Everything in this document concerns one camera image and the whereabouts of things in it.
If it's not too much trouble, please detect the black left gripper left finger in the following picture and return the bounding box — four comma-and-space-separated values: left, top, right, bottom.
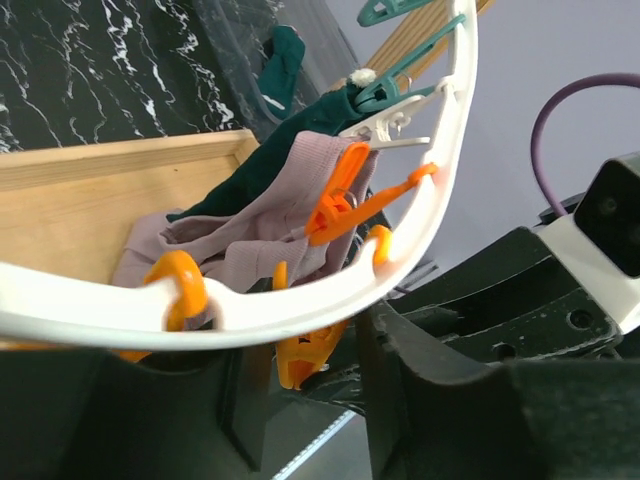
1, 345, 272, 479

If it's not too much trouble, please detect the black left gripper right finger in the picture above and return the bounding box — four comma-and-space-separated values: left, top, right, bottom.
357, 302, 639, 479

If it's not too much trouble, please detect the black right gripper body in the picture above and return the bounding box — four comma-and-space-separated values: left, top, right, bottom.
394, 228, 622, 360

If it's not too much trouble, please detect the white round clip hanger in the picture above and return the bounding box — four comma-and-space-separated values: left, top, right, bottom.
0, 0, 481, 351

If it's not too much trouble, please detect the orange clothespin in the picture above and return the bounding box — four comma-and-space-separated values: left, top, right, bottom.
305, 142, 439, 246
272, 225, 392, 390
113, 247, 209, 362

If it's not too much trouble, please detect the teal clothespin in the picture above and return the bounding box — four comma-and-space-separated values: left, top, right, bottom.
357, 0, 431, 27
355, 14, 466, 114

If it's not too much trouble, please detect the pink sock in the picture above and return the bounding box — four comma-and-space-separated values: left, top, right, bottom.
112, 132, 354, 293

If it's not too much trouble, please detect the dark green sock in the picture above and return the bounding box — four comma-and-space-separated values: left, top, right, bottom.
166, 81, 365, 222
257, 25, 306, 120

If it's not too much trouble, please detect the wooden tray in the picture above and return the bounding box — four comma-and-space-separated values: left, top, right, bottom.
0, 129, 261, 351

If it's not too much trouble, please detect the wooden hanging rack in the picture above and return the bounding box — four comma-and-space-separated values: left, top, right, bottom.
327, 0, 496, 96

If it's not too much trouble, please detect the clear plastic bin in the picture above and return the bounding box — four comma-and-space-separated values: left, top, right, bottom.
192, 1, 358, 141

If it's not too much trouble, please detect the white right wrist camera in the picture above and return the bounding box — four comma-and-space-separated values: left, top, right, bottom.
537, 152, 639, 334

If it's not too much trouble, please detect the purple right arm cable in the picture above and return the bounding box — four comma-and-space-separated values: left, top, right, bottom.
530, 73, 640, 217

